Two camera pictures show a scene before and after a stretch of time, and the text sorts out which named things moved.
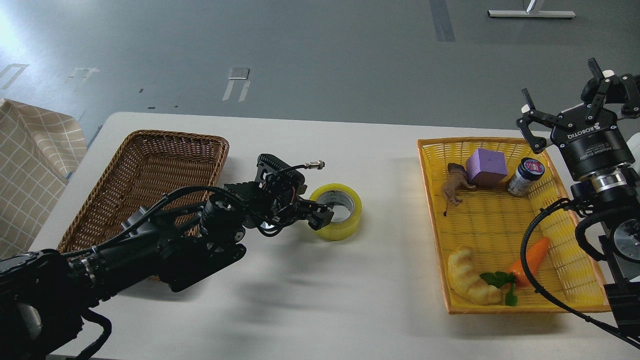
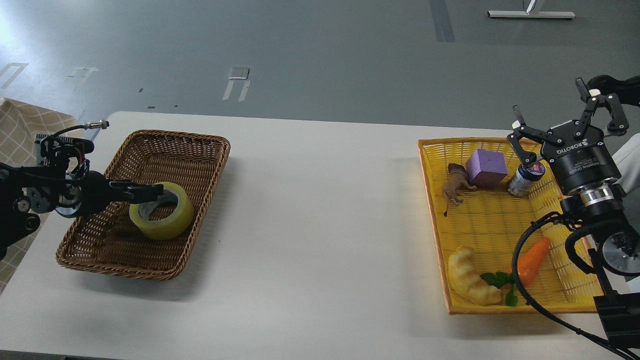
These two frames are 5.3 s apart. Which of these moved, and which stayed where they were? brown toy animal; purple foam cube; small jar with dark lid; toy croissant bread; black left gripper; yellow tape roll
Moved: yellow tape roll; black left gripper
Stayed: toy croissant bread; small jar with dark lid; brown toy animal; purple foam cube
